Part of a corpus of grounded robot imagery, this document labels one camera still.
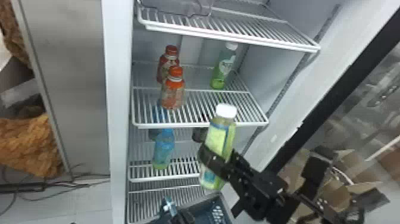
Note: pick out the red bottle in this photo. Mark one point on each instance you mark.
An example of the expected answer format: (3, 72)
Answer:
(172, 92)
(167, 59)

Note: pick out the clear box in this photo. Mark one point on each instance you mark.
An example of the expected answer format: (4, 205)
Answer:
(178, 6)

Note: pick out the blue basket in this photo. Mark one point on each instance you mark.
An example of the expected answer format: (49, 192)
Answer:
(203, 214)

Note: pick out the blue bottle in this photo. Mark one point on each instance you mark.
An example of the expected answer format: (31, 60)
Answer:
(163, 150)

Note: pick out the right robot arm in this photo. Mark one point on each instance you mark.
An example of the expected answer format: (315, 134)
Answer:
(307, 208)

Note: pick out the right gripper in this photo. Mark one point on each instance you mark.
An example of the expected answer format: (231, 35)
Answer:
(262, 197)

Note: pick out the green bottle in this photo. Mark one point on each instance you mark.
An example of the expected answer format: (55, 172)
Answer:
(222, 67)
(220, 134)

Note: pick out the cardboard box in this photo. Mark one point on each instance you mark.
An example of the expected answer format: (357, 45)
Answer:
(340, 194)

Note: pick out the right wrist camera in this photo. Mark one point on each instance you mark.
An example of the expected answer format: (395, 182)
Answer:
(315, 175)

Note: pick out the fridge door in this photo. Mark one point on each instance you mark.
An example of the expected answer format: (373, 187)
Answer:
(343, 87)

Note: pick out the white fridge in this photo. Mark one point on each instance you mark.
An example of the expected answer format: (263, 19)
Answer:
(118, 94)

